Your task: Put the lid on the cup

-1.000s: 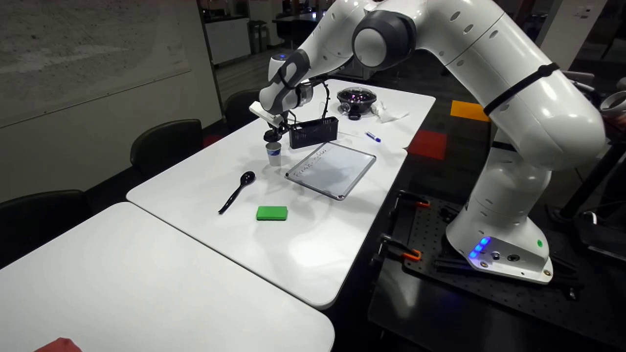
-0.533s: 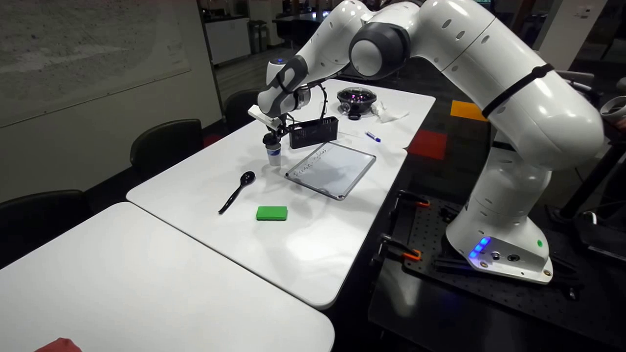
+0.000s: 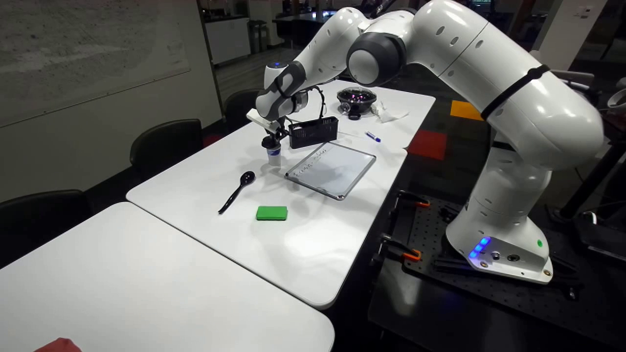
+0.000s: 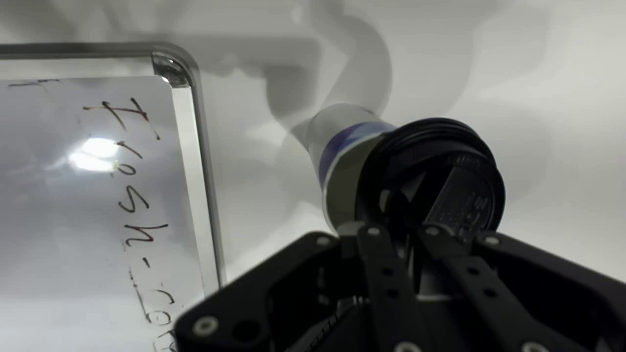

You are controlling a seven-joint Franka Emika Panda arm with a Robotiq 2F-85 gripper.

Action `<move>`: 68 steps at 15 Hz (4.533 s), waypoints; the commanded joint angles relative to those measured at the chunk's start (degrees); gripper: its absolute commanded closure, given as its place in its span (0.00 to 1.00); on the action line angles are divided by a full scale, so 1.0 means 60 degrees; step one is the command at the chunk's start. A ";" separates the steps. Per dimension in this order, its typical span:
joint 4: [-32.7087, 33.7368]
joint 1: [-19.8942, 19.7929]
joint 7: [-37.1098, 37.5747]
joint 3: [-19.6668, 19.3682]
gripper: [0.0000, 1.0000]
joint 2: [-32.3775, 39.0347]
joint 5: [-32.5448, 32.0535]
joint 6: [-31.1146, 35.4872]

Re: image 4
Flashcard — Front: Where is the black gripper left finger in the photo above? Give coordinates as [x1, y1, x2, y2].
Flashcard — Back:
[170, 188, 434, 352]

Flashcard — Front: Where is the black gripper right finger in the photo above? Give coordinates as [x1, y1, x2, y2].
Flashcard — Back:
[408, 154, 626, 352]

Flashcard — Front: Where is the black round cup lid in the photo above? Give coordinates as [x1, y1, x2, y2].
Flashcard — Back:
[359, 115, 508, 244]

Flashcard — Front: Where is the white paper cup blue band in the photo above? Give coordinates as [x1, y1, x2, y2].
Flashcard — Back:
[303, 102, 398, 231]

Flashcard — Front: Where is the small metal-framed whiteboard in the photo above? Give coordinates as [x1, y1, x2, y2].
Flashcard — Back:
[0, 41, 226, 352]

